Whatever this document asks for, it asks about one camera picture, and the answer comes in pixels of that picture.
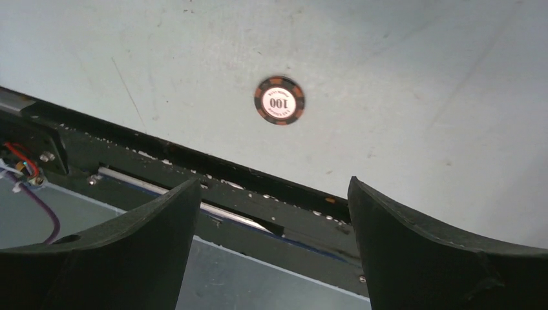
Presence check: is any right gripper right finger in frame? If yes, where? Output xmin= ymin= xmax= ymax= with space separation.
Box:
xmin=348 ymin=177 xmax=547 ymax=309

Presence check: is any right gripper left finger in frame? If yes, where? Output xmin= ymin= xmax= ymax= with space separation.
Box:
xmin=1 ymin=180 xmax=201 ymax=309

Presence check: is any brown 100 poker chip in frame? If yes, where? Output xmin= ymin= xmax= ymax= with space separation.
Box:
xmin=254 ymin=76 xmax=306 ymax=125

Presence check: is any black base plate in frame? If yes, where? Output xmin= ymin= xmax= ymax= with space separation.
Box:
xmin=1 ymin=88 xmax=368 ymax=296

